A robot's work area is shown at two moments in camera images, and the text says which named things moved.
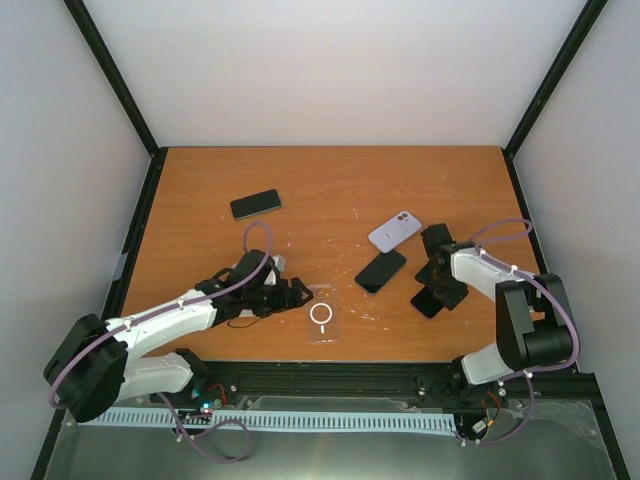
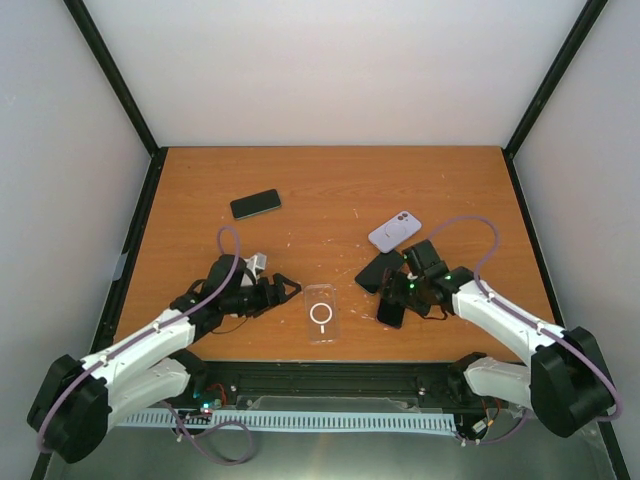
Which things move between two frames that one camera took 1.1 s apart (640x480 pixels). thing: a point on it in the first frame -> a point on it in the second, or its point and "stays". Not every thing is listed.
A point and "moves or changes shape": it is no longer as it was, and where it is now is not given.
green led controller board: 208,397 stays
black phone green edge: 255,204 stays
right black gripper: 449,299 -> 392,289
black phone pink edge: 424,302 moves or changes shape
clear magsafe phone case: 322,314 stays
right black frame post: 588,18 stays
